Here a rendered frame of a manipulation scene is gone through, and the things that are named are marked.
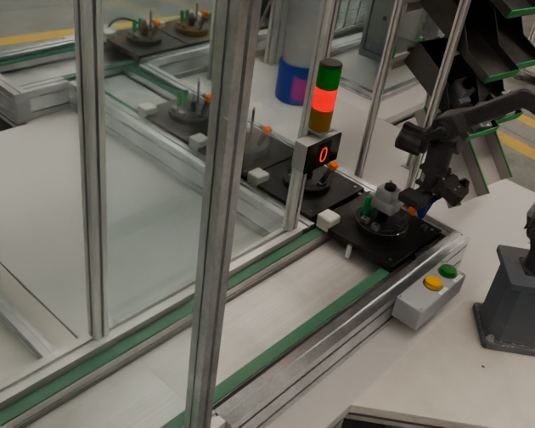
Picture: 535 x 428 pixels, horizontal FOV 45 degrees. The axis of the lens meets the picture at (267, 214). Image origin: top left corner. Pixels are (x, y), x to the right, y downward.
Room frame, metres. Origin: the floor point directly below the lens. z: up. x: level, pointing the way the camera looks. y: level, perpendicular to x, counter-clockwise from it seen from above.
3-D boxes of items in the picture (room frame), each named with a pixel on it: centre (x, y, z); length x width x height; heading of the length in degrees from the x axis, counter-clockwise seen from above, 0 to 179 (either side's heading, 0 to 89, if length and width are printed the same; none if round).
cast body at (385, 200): (1.40, -0.29, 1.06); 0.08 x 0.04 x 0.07; 52
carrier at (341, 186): (1.55, -0.09, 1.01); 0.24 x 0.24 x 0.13; 52
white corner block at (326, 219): (1.38, -0.16, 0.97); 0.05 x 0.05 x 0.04; 52
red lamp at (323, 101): (1.32, -0.08, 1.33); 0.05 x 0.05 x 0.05
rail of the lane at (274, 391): (1.09, -0.25, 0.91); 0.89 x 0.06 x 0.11; 142
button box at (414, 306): (1.20, -0.41, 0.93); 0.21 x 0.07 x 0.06; 142
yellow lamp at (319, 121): (1.32, -0.08, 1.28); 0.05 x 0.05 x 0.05
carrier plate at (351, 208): (1.40, -0.29, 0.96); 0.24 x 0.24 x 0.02; 52
